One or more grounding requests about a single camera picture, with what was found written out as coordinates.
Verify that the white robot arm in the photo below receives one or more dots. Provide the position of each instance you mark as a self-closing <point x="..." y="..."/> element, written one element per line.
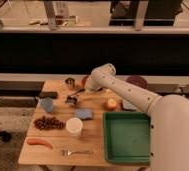
<point x="169" y="115"/>

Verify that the red bowl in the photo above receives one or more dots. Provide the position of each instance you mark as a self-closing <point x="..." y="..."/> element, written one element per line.
<point x="84" y="79"/>

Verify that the small metal cup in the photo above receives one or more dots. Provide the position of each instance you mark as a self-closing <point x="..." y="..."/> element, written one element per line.
<point x="70" y="82"/>

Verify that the yellow red apple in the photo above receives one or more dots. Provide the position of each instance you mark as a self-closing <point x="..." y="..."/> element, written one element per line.
<point x="111" y="104"/>

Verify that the blue sponge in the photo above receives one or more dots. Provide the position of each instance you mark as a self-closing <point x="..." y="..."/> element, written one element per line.
<point x="84" y="114"/>

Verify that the purple bowl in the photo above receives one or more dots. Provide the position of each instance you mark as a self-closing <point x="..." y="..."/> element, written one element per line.
<point x="137" y="81"/>

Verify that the white paper cup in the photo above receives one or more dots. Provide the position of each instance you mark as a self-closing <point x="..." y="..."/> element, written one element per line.
<point x="74" y="126"/>

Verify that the blue cup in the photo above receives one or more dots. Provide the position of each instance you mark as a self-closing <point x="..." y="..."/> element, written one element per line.
<point x="47" y="104"/>

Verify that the wooden table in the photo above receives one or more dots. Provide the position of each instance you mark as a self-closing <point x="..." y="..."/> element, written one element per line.
<point x="90" y="139"/>

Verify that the black rectangular block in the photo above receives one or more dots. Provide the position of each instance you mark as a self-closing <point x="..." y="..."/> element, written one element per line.
<point x="52" y="95"/>

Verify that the green plastic tray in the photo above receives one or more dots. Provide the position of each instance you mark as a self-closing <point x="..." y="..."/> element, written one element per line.
<point x="126" y="138"/>

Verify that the bunch of red grapes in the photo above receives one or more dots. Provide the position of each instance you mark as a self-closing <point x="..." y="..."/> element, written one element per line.
<point x="48" y="123"/>

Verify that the silver fork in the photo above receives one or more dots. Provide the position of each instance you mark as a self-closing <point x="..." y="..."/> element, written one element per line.
<point x="71" y="152"/>

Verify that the dark cabinet in background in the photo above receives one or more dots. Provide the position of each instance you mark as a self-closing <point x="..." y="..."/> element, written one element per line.
<point x="157" y="13"/>

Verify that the black chair base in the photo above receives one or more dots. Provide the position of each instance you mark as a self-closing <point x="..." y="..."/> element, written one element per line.
<point x="5" y="136"/>

